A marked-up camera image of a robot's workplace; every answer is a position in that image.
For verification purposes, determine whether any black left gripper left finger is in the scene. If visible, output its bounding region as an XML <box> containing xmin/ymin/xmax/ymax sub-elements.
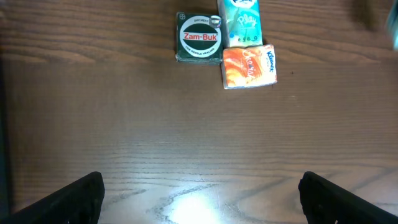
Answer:
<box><xmin>1</xmin><ymin>171</ymin><xmax>105</xmax><ymax>224</ymax></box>

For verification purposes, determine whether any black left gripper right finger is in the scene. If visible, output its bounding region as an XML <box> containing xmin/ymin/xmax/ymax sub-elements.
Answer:
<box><xmin>298</xmin><ymin>171</ymin><xmax>397</xmax><ymax>224</ymax></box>

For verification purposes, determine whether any orange tissue pack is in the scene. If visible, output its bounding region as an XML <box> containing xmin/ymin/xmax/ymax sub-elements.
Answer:
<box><xmin>221</xmin><ymin>44</ymin><xmax>277</xmax><ymax>89</ymax></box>

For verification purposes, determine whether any teal tissue pack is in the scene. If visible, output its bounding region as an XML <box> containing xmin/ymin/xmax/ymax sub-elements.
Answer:
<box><xmin>217</xmin><ymin>0</ymin><xmax>263</xmax><ymax>48</ymax></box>

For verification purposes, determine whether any light blue wipes pack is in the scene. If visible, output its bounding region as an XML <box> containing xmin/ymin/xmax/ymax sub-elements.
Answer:
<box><xmin>386</xmin><ymin>1</ymin><xmax>397</xmax><ymax>51</ymax></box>

